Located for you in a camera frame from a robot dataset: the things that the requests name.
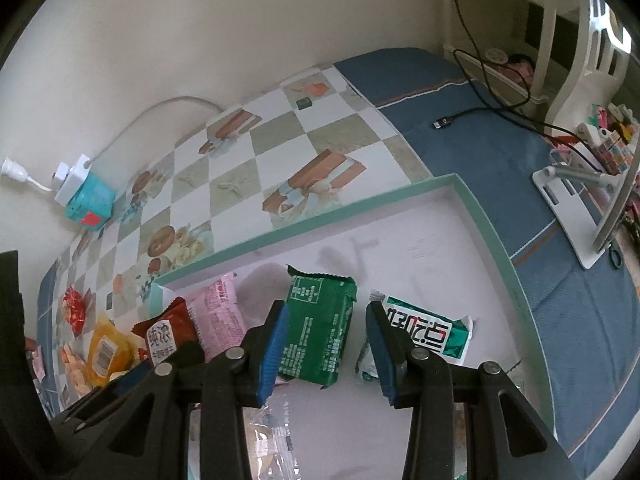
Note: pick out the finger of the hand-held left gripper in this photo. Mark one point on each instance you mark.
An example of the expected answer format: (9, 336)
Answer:
(95, 410)

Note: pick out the pink round object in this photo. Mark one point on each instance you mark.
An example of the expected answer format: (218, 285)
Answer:
(517, 67)

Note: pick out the teal cardboard box tray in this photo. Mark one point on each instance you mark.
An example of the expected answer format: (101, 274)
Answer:
(400, 240)

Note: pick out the white metal phone stand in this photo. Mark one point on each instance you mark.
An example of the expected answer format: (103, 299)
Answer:
(560, 195)

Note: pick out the white power strip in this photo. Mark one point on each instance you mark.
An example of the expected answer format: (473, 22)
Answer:
(75, 180)

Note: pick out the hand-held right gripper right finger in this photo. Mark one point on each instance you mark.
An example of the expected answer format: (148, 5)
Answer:
(382, 360)

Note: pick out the pile of colourful trinkets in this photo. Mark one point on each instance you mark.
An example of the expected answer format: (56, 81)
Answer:
(610, 130)

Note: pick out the white green snack packet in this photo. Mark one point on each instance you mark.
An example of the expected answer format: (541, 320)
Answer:
(430, 335)

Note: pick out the white carved furniture frame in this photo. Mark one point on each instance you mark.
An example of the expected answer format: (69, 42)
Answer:
(575, 60)

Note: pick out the red peanut snack bag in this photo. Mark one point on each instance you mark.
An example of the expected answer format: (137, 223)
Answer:
(75, 310)

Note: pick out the teal cube box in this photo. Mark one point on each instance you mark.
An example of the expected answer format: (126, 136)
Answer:
(92, 205)

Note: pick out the white round container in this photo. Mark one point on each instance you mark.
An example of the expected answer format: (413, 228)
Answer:
(495, 55)

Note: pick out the dark red snack packet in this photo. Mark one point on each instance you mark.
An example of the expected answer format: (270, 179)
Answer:
(167, 332)

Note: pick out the orange yellow clear packet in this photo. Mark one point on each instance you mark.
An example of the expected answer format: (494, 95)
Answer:
(107, 350)

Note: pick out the white lamp holder plug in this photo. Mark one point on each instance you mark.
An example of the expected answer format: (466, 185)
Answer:
(15, 170)

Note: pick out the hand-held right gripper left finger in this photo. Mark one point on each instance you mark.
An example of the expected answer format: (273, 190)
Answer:
(272, 355)

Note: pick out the pink snack packet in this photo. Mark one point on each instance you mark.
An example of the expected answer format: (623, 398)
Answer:
(217, 310)

